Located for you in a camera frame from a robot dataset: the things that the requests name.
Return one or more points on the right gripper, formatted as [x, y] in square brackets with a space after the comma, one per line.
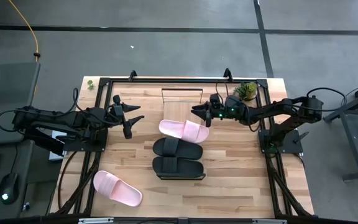
[232, 109]

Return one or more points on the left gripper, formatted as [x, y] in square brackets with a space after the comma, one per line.
[113, 113]

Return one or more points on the pink slide sandal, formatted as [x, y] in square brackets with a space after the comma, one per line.
[120, 189]
[179, 129]

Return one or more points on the black slide sandal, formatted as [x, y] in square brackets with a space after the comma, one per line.
[179, 148]
[182, 168]

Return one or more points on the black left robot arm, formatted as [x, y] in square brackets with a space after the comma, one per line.
[57, 119]

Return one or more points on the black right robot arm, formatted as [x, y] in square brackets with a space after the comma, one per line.
[278, 107]

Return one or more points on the potted green plant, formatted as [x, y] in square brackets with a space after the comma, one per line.
[246, 91]

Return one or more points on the small green plant sprig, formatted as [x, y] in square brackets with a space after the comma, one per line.
[90, 84]

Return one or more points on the white box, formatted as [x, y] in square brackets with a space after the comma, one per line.
[54, 156]

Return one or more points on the grey side desk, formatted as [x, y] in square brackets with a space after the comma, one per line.
[5, 81]

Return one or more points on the small metal knob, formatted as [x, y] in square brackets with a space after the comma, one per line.
[26, 207]

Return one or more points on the black computer mouse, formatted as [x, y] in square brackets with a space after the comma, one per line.
[9, 186]

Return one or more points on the grey metal stand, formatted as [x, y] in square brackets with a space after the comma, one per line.
[353, 146]

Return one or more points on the wooden shelf with black frame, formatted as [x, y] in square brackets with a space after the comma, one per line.
[179, 110]

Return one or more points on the black aluminium table frame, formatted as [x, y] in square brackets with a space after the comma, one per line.
[166, 80]

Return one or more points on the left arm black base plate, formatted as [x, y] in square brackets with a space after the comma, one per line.
[82, 144]

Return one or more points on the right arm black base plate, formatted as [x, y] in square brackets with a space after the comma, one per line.
[291, 146]

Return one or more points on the silver metal bracket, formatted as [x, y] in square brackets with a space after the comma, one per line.
[269, 221]
[95, 220]

